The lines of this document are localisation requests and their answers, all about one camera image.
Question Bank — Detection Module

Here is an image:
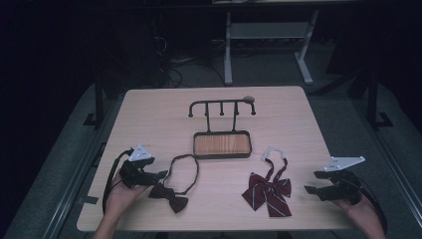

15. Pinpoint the white metal desk frame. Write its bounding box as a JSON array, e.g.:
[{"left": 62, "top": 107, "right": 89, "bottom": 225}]
[{"left": 223, "top": 9, "right": 320, "bottom": 86}]

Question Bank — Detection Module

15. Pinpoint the black hook rack wooden tray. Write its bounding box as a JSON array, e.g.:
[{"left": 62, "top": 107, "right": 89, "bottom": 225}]
[{"left": 187, "top": 97, "right": 257, "bottom": 160}]

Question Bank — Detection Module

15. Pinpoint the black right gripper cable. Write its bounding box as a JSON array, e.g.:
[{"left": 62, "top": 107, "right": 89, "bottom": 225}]
[{"left": 356, "top": 177, "right": 389, "bottom": 233}]

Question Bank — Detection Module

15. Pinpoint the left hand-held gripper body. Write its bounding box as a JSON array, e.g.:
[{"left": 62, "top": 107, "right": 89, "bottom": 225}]
[{"left": 118, "top": 142, "right": 153, "bottom": 189}]

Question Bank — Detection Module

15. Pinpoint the person's right hand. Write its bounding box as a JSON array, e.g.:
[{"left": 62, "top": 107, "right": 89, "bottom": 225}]
[{"left": 332, "top": 193, "right": 376, "bottom": 223}]

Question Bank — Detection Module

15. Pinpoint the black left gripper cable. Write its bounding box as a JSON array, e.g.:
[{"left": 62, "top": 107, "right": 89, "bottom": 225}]
[{"left": 102, "top": 148, "right": 134, "bottom": 214}]

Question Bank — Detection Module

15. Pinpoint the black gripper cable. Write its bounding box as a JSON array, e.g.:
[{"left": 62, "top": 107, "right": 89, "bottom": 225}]
[
  {"left": 102, "top": 148, "right": 134, "bottom": 214},
  {"left": 356, "top": 177, "right": 389, "bottom": 233}
]

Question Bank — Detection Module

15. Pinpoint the tangle of floor cables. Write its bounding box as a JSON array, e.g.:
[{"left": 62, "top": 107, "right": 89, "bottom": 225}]
[{"left": 152, "top": 33, "right": 227, "bottom": 89}]

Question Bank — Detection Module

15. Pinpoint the red striped bow tie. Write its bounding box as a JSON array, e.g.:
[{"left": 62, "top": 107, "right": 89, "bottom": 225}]
[{"left": 241, "top": 147, "right": 293, "bottom": 218}]

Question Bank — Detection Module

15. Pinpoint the person's left hand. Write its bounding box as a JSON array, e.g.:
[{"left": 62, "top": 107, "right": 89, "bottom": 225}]
[{"left": 105, "top": 171, "right": 149, "bottom": 215}]

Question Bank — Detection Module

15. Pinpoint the dark brown bow tie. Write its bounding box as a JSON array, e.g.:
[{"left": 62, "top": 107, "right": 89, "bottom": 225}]
[{"left": 147, "top": 153, "right": 200, "bottom": 214}]

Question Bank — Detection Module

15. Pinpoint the black metal stand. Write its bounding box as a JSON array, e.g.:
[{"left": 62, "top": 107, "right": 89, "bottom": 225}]
[{"left": 363, "top": 66, "right": 395, "bottom": 131}]

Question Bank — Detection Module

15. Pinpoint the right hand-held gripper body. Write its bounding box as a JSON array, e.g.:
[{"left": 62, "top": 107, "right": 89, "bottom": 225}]
[{"left": 323, "top": 155, "right": 366, "bottom": 204}]

